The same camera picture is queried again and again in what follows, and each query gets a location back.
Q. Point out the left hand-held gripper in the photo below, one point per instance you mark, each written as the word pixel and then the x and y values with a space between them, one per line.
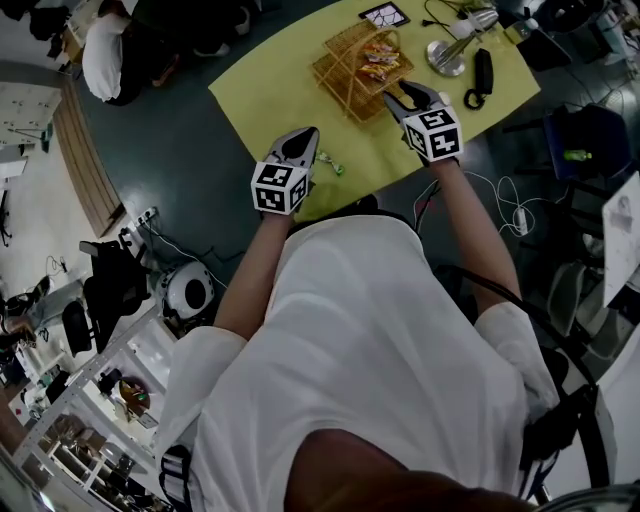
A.
pixel 277 187

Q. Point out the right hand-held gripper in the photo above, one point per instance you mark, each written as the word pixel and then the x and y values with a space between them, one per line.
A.
pixel 435 135

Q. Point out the red snack packet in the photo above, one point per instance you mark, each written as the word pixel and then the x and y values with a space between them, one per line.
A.
pixel 377 70

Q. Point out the orange snack packet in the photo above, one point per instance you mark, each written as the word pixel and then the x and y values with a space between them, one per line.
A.
pixel 380 52

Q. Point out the green candy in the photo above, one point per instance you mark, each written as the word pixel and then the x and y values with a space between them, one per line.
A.
pixel 332 164

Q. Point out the two-tier wicker basket rack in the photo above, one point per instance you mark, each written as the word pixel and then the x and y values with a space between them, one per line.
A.
pixel 340 75

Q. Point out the person's left forearm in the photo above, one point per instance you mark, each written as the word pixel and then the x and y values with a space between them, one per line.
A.
pixel 250 280

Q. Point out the person's right forearm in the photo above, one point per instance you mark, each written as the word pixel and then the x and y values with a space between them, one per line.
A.
pixel 475 235

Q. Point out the silver desk lamp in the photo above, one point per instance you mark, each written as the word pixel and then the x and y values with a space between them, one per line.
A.
pixel 445 57

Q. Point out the yellow-green tablecloth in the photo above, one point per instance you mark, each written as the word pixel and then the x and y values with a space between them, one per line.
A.
pixel 260 100

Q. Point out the black telephone handset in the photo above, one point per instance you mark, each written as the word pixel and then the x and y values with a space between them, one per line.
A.
pixel 483 70

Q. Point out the white floor socket strip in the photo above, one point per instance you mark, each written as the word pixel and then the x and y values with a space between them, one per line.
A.
pixel 146 216

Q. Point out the white round helmet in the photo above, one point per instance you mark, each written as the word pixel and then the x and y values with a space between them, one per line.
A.
pixel 175 287

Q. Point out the clear plastic bottle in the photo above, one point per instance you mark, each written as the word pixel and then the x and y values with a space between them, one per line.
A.
pixel 522 30

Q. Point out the blue chair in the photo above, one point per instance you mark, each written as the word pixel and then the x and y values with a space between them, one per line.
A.
pixel 595 130
pixel 545 52

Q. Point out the black office chair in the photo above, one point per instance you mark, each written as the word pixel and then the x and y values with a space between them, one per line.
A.
pixel 115 280

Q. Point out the green bottle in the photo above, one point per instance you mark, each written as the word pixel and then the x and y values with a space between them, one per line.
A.
pixel 577 155

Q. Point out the person's white shirt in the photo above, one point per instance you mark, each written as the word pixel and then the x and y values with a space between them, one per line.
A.
pixel 360 360

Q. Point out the wooden slatted board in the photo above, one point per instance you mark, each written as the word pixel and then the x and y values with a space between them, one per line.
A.
pixel 85 165

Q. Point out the white metal shelf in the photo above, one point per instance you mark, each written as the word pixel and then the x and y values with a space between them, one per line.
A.
pixel 150 345

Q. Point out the small green tool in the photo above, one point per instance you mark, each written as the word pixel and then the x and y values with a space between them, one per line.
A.
pixel 46 139

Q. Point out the grey office chair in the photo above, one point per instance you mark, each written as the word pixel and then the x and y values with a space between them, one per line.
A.
pixel 565 290

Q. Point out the brown round bowl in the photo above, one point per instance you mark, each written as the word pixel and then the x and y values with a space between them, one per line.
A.
pixel 132 397

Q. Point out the white pegboard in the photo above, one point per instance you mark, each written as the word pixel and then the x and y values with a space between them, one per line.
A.
pixel 27 115

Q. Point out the white table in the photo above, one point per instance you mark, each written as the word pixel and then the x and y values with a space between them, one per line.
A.
pixel 622 240

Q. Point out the black swivel chair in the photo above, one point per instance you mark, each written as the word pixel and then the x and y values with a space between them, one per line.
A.
pixel 555 430

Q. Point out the black picture frame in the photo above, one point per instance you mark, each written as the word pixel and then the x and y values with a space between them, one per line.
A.
pixel 385 15

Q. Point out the black camera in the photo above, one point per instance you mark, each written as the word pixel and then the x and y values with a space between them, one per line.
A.
pixel 110 382

